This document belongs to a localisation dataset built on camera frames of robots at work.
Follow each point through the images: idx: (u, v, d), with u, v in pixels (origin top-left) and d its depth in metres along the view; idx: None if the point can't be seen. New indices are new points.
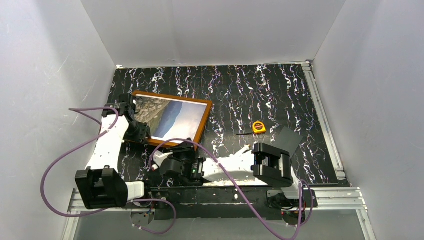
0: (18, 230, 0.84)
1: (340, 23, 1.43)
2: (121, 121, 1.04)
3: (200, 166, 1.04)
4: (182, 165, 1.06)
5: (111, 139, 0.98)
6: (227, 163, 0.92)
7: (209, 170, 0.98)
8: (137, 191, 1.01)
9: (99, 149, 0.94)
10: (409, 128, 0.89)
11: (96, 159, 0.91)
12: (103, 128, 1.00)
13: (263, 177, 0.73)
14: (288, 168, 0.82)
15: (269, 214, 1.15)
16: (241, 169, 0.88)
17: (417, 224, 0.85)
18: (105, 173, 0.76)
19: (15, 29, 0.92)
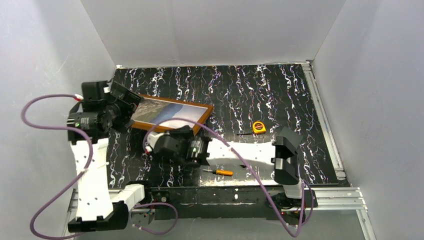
0: (19, 230, 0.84)
1: (340, 23, 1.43)
2: (96, 148, 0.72)
3: (200, 145, 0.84)
4: (178, 143, 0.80)
5: (95, 178, 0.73)
6: (243, 149, 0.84)
7: (216, 153, 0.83)
8: (137, 196, 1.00)
9: (84, 193, 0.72)
10: (409, 128, 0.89)
11: (85, 209, 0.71)
12: (76, 165, 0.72)
13: (280, 171, 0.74)
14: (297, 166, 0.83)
15: (270, 214, 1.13)
16: (258, 159, 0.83)
17: (416, 224, 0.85)
18: (100, 221, 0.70)
19: (15, 29, 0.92)
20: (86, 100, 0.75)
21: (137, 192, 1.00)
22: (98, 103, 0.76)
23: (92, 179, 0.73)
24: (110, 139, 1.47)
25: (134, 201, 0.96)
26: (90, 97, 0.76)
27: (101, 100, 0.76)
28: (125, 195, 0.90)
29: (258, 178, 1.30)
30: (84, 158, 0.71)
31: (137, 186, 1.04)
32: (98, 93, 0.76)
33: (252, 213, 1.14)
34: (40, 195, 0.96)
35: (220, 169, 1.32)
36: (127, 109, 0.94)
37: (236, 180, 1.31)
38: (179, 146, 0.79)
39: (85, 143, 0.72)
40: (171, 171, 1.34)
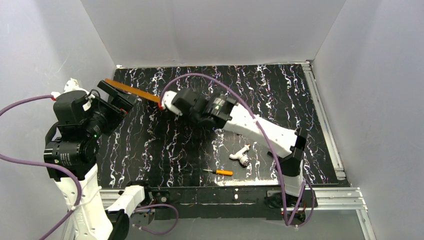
0: (19, 230, 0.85)
1: (340, 23, 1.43)
2: (82, 184, 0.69)
3: (222, 105, 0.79)
4: (196, 98, 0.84)
5: (89, 210, 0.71)
6: (268, 128, 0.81)
7: (240, 121, 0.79)
8: (137, 200, 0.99)
9: (79, 223, 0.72)
10: (409, 128, 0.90)
11: (84, 237, 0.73)
12: (67, 199, 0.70)
13: (296, 159, 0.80)
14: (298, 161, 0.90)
15: (270, 214, 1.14)
16: (279, 141, 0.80)
17: (416, 225, 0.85)
18: None
19: (14, 29, 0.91)
20: (63, 124, 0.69)
21: (137, 195, 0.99)
22: (78, 127, 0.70)
23: (84, 212, 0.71)
24: (110, 139, 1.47)
25: (134, 205, 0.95)
26: (67, 121, 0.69)
27: (80, 124, 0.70)
28: (124, 201, 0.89)
29: (258, 177, 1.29)
30: (73, 194, 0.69)
31: (137, 189, 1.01)
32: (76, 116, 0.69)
33: (252, 214, 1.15)
34: (40, 195, 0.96)
35: (220, 169, 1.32)
36: (113, 115, 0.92)
37: (236, 180, 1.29)
38: (196, 101, 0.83)
39: (68, 179, 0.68)
40: (171, 171, 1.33)
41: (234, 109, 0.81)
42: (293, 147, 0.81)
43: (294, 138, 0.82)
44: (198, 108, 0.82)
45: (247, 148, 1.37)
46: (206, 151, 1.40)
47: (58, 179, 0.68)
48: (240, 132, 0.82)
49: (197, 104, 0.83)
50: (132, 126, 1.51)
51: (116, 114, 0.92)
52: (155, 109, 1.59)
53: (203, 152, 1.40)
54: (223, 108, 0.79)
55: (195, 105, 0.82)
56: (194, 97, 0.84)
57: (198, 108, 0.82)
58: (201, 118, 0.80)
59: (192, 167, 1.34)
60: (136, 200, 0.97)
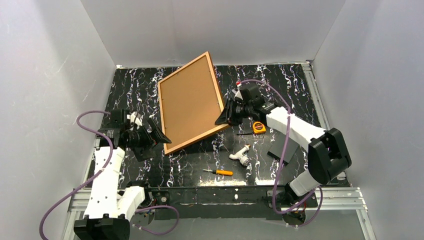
0: (21, 228, 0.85)
1: (340, 23, 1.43)
2: (115, 153, 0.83)
3: (273, 106, 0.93)
4: (258, 95, 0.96)
5: (109, 180, 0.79)
6: (299, 124, 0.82)
7: (276, 114, 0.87)
8: (138, 201, 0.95)
9: (95, 192, 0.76)
10: (408, 127, 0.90)
11: (94, 206, 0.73)
12: (96, 166, 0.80)
13: (314, 152, 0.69)
14: (338, 171, 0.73)
15: (269, 215, 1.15)
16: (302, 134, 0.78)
17: (416, 225, 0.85)
18: (106, 221, 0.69)
19: (14, 29, 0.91)
20: (112, 121, 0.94)
21: (137, 196, 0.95)
22: (122, 124, 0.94)
23: (105, 179, 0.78)
24: None
25: (134, 206, 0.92)
26: (115, 120, 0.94)
27: (123, 122, 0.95)
28: (125, 206, 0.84)
29: (259, 178, 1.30)
30: (104, 160, 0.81)
31: (137, 189, 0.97)
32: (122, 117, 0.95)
33: (253, 213, 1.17)
34: (40, 195, 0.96)
35: (220, 169, 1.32)
36: (145, 140, 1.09)
37: (236, 180, 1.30)
38: (257, 97, 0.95)
39: (105, 147, 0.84)
40: (171, 170, 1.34)
41: (275, 108, 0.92)
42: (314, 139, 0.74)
43: (320, 134, 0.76)
44: (254, 102, 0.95)
45: (247, 148, 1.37)
46: (206, 151, 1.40)
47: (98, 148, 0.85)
48: (277, 127, 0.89)
49: (256, 100, 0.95)
50: None
51: (148, 140, 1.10)
52: (155, 109, 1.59)
53: (203, 152, 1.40)
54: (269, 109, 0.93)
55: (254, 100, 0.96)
56: (257, 94, 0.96)
57: (254, 104, 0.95)
58: (252, 111, 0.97)
59: (192, 167, 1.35)
60: (136, 201, 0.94)
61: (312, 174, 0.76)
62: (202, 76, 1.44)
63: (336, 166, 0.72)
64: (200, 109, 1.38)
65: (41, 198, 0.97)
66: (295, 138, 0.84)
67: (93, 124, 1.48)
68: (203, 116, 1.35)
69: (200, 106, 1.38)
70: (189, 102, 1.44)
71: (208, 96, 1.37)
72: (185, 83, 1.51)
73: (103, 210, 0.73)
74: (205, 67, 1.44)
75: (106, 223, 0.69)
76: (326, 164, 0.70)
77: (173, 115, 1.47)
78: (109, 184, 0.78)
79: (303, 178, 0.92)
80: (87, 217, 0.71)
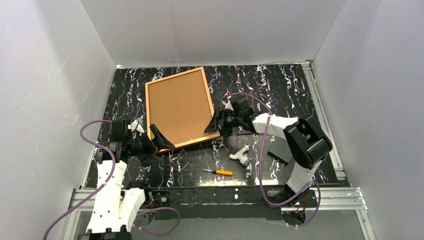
0: (22, 228, 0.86)
1: (340, 23, 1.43)
2: (117, 167, 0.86)
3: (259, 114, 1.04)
4: (247, 107, 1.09)
5: (111, 193, 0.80)
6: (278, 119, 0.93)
7: (260, 119, 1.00)
8: (138, 204, 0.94)
9: (98, 206, 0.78)
10: (408, 128, 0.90)
11: (97, 220, 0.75)
12: (99, 180, 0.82)
13: (289, 135, 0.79)
14: (320, 151, 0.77)
15: (270, 215, 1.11)
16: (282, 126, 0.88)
17: (416, 225, 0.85)
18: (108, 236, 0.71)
19: (14, 29, 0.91)
20: (113, 133, 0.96)
21: (138, 201, 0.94)
22: (123, 135, 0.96)
23: (107, 193, 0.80)
24: None
25: (135, 212, 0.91)
26: (116, 131, 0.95)
27: (125, 133, 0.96)
28: (125, 214, 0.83)
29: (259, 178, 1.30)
30: (106, 174, 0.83)
31: (137, 192, 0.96)
32: (123, 127, 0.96)
33: (253, 214, 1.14)
34: (40, 195, 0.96)
35: (220, 169, 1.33)
36: (147, 149, 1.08)
37: (236, 180, 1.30)
38: (247, 109, 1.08)
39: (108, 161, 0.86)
40: (171, 170, 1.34)
41: (260, 114, 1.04)
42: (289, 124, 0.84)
43: (294, 121, 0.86)
44: (243, 113, 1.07)
45: (247, 148, 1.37)
46: (206, 151, 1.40)
47: (100, 162, 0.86)
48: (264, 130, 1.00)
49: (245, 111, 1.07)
50: None
51: (151, 148, 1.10)
52: None
53: (203, 152, 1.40)
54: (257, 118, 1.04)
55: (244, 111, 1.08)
56: (245, 106, 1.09)
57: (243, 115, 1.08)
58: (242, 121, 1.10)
59: (192, 167, 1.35)
60: (136, 205, 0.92)
61: (299, 161, 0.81)
62: (195, 86, 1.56)
63: (317, 146, 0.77)
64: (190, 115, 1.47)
65: (41, 198, 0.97)
66: (279, 133, 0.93)
67: (94, 124, 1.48)
68: (193, 120, 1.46)
69: (191, 114, 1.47)
70: (181, 105, 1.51)
71: (199, 105, 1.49)
72: (178, 87, 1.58)
73: (105, 224, 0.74)
74: (200, 81, 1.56)
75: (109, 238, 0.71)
76: (303, 144, 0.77)
77: (161, 118, 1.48)
78: (111, 198, 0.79)
79: (301, 175, 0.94)
80: (90, 232, 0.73)
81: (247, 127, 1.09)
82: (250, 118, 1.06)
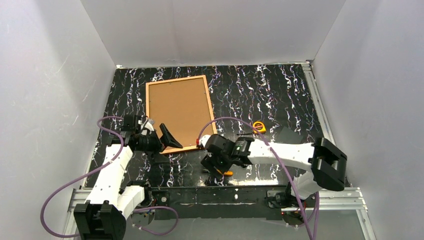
0: (23, 228, 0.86)
1: (340, 23, 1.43)
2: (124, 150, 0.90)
3: (245, 143, 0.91)
4: (225, 142, 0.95)
5: (114, 172, 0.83)
6: (281, 150, 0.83)
7: (256, 152, 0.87)
8: (137, 200, 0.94)
9: (100, 181, 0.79)
10: (408, 128, 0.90)
11: (97, 193, 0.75)
12: (106, 159, 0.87)
13: (320, 172, 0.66)
14: (345, 171, 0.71)
15: (269, 215, 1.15)
16: (296, 159, 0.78)
17: (417, 225, 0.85)
18: (104, 208, 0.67)
19: (14, 29, 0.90)
20: (124, 125, 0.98)
21: (137, 196, 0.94)
22: (133, 128, 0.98)
23: (110, 171, 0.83)
24: None
25: (132, 206, 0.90)
26: (127, 124, 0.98)
27: (134, 127, 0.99)
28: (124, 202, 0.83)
29: (258, 178, 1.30)
30: (113, 154, 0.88)
31: (138, 188, 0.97)
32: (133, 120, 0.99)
33: (252, 214, 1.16)
34: (40, 195, 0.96)
35: None
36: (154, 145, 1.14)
37: (236, 180, 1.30)
38: (226, 144, 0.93)
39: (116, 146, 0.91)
40: (171, 170, 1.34)
41: (251, 144, 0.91)
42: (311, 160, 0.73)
43: (312, 150, 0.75)
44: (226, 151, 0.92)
45: None
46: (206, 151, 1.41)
47: (109, 144, 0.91)
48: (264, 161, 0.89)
49: (227, 148, 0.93)
50: None
51: (158, 145, 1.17)
52: None
53: (203, 152, 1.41)
54: (244, 148, 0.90)
55: (225, 148, 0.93)
56: (223, 141, 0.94)
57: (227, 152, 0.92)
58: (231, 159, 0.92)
59: (192, 167, 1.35)
60: (135, 199, 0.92)
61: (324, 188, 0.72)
62: (197, 93, 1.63)
63: (340, 169, 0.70)
64: (193, 117, 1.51)
65: (40, 198, 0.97)
66: (288, 164, 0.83)
67: (93, 124, 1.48)
68: (197, 122, 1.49)
69: (193, 117, 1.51)
70: (184, 108, 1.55)
71: (201, 111, 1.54)
72: (180, 92, 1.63)
73: (104, 197, 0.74)
74: (201, 88, 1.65)
75: (105, 209, 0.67)
76: (334, 177, 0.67)
77: (165, 118, 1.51)
78: (113, 175, 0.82)
79: (312, 189, 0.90)
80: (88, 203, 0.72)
81: (240, 162, 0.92)
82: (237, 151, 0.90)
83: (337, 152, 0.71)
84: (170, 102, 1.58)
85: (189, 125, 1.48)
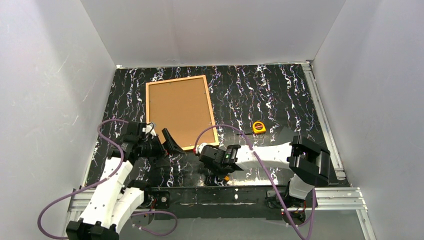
0: (22, 228, 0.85)
1: (340, 23, 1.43)
2: (123, 166, 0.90)
3: (234, 151, 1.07)
4: (216, 151, 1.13)
5: (110, 188, 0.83)
6: (263, 153, 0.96)
7: (243, 158, 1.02)
8: (135, 205, 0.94)
9: (95, 198, 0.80)
10: (409, 127, 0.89)
11: (91, 212, 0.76)
12: (104, 174, 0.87)
13: (299, 170, 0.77)
14: (327, 165, 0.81)
15: (269, 214, 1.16)
16: (276, 159, 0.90)
17: (417, 225, 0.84)
18: (96, 230, 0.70)
19: (14, 29, 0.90)
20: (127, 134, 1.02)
21: (136, 201, 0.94)
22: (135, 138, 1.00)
23: (106, 188, 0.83)
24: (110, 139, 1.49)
25: (130, 212, 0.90)
26: (130, 132, 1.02)
27: (137, 136, 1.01)
28: (119, 214, 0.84)
29: (259, 178, 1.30)
30: (111, 170, 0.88)
31: (137, 193, 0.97)
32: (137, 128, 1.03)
33: (252, 214, 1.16)
34: (39, 196, 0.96)
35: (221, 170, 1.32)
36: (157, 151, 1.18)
37: (236, 180, 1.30)
38: (216, 153, 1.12)
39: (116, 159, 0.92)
40: (171, 171, 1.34)
41: (239, 151, 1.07)
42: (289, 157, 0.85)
43: (289, 150, 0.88)
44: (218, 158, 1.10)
45: None
46: None
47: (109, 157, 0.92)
48: (251, 165, 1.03)
49: (217, 156, 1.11)
50: None
51: (161, 151, 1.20)
52: None
53: None
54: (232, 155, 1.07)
55: (216, 157, 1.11)
56: (214, 151, 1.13)
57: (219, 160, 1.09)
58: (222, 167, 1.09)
59: (192, 167, 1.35)
60: (133, 205, 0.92)
61: (313, 183, 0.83)
62: (197, 93, 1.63)
63: (322, 164, 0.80)
64: (193, 119, 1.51)
65: (40, 198, 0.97)
66: (269, 165, 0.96)
67: (93, 124, 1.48)
68: (196, 123, 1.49)
69: (193, 118, 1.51)
70: (183, 108, 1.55)
71: (201, 111, 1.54)
72: (180, 92, 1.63)
73: (97, 216, 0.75)
74: (201, 88, 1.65)
75: (96, 232, 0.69)
76: (315, 171, 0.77)
77: (165, 118, 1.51)
78: (108, 193, 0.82)
79: (309, 186, 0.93)
80: (81, 221, 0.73)
81: (231, 169, 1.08)
82: (228, 159, 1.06)
83: (315, 149, 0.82)
84: (170, 102, 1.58)
85: (188, 125, 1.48)
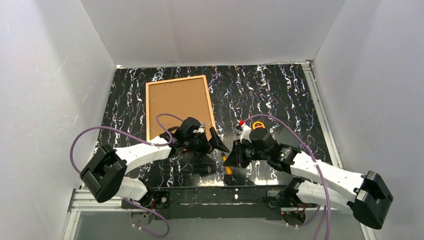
0: (22, 228, 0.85)
1: (340, 23, 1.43)
2: (166, 146, 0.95)
3: (290, 152, 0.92)
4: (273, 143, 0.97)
5: (148, 150, 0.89)
6: (328, 171, 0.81)
7: (301, 165, 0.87)
8: (132, 193, 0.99)
9: (134, 148, 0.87)
10: (409, 127, 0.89)
11: (125, 153, 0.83)
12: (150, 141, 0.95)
13: (363, 204, 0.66)
14: (386, 211, 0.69)
15: (269, 214, 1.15)
16: (340, 184, 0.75)
17: (418, 225, 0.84)
18: (121, 163, 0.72)
19: (14, 28, 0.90)
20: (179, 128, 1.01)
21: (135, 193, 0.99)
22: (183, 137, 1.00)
23: (146, 147, 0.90)
24: (110, 139, 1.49)
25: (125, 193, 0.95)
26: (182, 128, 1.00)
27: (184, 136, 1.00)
28: None
29: (259, 178, 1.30)
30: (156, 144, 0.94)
31: (141, 187, 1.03)
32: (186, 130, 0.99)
33: (252, 213, 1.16)
34: (39, 196, 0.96)
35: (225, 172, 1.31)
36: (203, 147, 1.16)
37: (237, 180, 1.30)
38: (273, 145, 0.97)
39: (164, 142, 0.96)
40: (171, 171, 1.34)
41: (300, 153, 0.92)
42: (358, 190, 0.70)
43: (361, 183, 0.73)
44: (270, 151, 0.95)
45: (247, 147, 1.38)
46: None
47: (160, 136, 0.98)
48: (305, 175, 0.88)
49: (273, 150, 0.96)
50: (132, 126, 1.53)
51: (206, 147, 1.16)
52: None
53: None
54: (289, 156, 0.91)
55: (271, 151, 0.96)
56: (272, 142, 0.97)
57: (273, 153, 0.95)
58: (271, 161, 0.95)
59: (192, 166, 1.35)
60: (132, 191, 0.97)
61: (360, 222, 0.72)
62: (198, 93, 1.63)
63: (383, 209, 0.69)
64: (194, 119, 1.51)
65: (40, 198, 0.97)
66: (330, 187, 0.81)
67: (93, 123, 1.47)
68: None
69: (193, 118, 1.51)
70: (183, 108, 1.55)
71: (201, 111, 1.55)
72: (180, 91, 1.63)
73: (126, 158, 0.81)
74: (201, 88, 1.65)
75: (120, 164, 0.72)
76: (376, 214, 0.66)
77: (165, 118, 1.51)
78: (144, 151, 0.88)
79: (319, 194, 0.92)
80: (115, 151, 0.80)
81: (280, 168, 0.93)
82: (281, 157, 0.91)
83: (386, 192, 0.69)
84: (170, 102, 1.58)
85: None
